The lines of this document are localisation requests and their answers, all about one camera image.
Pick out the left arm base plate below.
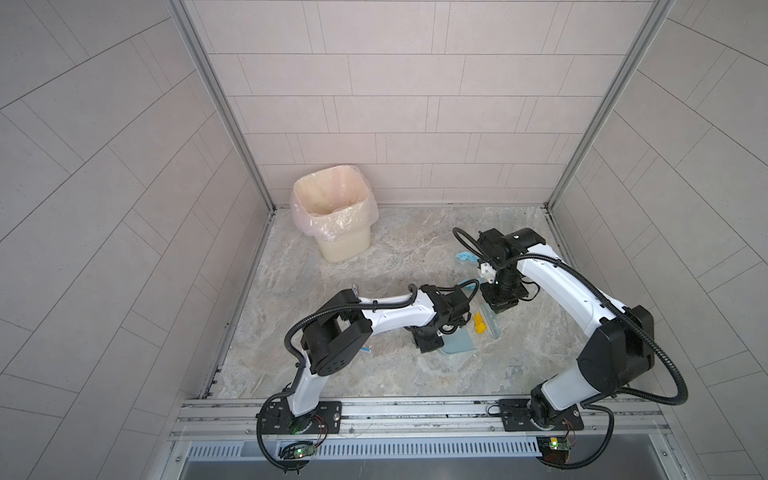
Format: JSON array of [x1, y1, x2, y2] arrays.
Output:
[[258, 399, 342, 435]]

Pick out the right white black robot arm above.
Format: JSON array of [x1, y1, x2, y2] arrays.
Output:
[[452, 227, 689, 427]]

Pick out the right circuit board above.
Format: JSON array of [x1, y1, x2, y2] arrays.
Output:
[[536, 436, 573, 465]]

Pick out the left circuit board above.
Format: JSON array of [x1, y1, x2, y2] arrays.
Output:
[[279, 441, 317, 461]]

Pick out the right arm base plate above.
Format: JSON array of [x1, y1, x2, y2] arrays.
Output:
[[497, 398, 584, 432]]

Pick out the beige trash bin with bag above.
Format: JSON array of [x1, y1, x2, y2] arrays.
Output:
[[290, 165, 379, 263]]

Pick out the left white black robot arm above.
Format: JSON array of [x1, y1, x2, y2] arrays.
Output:
[[256, 279, 480, 473]]

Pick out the aluminium mounting rail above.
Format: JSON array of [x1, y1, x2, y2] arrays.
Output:
[[170, 394, 670, 442]]

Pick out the upper cyan paper scrap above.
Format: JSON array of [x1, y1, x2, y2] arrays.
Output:
[[455, 251, 479, 263]]

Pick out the grey-green plastic dustpan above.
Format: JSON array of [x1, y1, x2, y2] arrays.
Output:
[[440, 328, 476, 355]]

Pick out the grey-green hand brush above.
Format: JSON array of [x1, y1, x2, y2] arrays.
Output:
[[480, 303, 501, 340]]

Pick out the circuit board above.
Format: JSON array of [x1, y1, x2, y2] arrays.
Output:
[[279, 441, 317, 461], [536, 436, 573, 465]]

